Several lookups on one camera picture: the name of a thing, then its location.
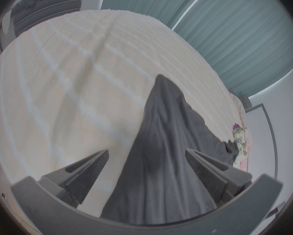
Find black chest of drawers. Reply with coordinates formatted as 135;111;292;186
0;0;84;56

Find grey bedside table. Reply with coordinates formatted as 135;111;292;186
238;94;252;110

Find pink garment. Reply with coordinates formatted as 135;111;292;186
240;153;250;171

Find bed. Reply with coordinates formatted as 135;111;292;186
0;9;279;220

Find blue-green curtain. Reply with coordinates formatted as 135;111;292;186
101;0;208;30
172;0;293;96

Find pale pink pillow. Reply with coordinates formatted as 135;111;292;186
228;90;250;132

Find white printed pyjama top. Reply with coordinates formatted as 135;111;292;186
232;123;250;167

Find black T-shirt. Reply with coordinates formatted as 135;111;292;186
101;74;237;226

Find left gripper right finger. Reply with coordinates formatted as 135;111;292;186
185;149;253;203

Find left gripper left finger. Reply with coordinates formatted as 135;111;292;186
40;149;110;205

